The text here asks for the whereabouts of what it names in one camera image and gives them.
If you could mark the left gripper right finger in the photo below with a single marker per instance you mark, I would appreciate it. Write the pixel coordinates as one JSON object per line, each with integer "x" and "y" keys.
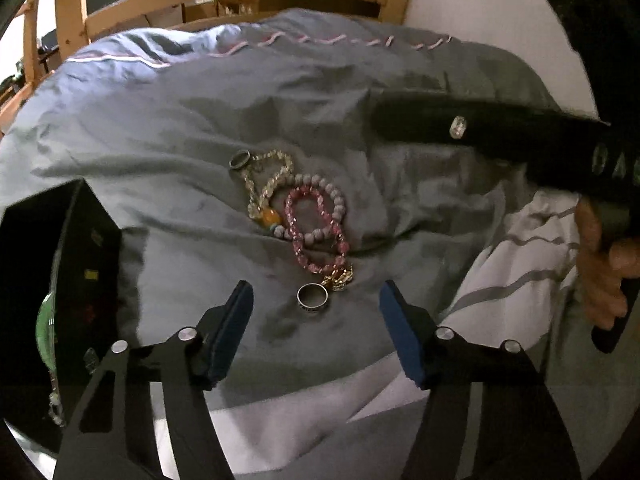
{"x": 488, "y": 415}

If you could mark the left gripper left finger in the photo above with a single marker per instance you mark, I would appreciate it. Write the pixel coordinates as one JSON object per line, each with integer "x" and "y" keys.
{"x": 111, "y": 435}

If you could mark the green jade bangle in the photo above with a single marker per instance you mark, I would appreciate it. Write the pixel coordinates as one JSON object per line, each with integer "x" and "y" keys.
{"x": 45, "y": 331}

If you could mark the gold charm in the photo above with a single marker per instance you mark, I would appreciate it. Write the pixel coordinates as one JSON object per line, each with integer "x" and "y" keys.
{"x": 338, "y": 278}

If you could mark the black jewelry box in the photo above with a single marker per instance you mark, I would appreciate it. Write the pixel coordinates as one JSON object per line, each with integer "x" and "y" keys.
{"x": 61, "y": 240}

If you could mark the person's right hand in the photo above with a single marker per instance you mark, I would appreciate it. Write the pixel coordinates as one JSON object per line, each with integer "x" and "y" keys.
{"x": 601, "y": 273}

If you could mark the grey duvet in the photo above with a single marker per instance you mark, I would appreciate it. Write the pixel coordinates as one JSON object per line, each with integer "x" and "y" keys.
{"x": 183, "y": 136}

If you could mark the grey bead bracelet amber bead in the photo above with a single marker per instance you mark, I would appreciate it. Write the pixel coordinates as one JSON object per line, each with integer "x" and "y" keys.
{"x": 330, "y": 206}

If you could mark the wooden bed frame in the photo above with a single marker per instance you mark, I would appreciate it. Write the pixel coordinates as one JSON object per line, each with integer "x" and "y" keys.
{"x": 77, "y": 28}

